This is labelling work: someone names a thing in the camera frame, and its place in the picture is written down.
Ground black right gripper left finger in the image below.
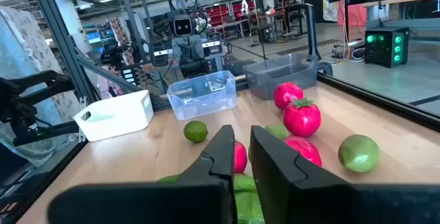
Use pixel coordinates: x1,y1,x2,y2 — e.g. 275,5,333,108
47,124,239,224

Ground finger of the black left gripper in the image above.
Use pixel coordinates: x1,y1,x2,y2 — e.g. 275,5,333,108
178,60,196,79
195,60,213,79

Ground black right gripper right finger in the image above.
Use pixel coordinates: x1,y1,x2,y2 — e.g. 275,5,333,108
250,124,440,224

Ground red toy tomato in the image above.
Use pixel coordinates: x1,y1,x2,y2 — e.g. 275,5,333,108
282,135,323,168
273,81,305,111
281,98,322,138
234,141,248,175

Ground clear plastic bin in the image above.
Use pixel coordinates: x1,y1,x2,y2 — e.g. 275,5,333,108
166,70,238,121

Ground red storage rack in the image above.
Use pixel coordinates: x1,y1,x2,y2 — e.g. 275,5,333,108
205,0,257,29

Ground grey plastic bin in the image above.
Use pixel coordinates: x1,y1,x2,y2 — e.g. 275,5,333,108
243,52,319,100

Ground white plastic basket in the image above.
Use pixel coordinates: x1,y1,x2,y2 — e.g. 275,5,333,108
73,89,155,142

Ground floral patterned sheet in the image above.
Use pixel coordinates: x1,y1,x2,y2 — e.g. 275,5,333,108
0,5,83,170

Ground black computer green fans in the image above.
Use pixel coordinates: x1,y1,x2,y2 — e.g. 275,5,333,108
364,27,410,69

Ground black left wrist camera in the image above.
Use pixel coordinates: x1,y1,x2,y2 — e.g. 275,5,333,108
171,14,194,38

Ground black upright post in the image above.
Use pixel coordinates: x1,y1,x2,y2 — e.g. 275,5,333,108
305,3,321,60

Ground metal frame post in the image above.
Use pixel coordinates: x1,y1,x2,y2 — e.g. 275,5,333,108
25,0,142,104

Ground orange hanging cable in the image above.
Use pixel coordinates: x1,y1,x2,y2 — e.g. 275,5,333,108
339,0,352,65

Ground black mechanical bracket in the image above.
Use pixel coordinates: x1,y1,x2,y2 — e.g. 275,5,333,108
0,69,83,148

